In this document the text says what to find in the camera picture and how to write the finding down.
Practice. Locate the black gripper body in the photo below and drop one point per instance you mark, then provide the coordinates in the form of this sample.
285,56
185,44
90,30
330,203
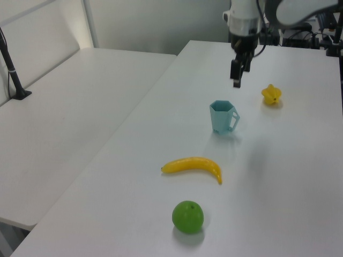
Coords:
244,44

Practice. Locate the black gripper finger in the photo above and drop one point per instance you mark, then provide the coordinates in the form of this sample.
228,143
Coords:
247,63
236,72

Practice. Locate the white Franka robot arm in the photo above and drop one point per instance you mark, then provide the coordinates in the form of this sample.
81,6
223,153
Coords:
242,16

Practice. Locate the light blue hexagonal mug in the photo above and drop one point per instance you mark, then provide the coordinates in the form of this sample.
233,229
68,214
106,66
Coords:
221,120

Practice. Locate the yellow toy starfruit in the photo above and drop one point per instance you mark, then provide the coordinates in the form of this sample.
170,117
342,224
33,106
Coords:
271,94

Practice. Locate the black clamp stand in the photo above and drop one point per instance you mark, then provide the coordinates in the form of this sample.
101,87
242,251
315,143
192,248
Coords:
333,46

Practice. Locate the yellow toy banana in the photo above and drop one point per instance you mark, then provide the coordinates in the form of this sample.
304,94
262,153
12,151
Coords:
193,163

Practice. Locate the green toy apple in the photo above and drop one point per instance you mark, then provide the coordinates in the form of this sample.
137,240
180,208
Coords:
187,218

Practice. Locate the black pole with base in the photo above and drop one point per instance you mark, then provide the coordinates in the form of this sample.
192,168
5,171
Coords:
13,75

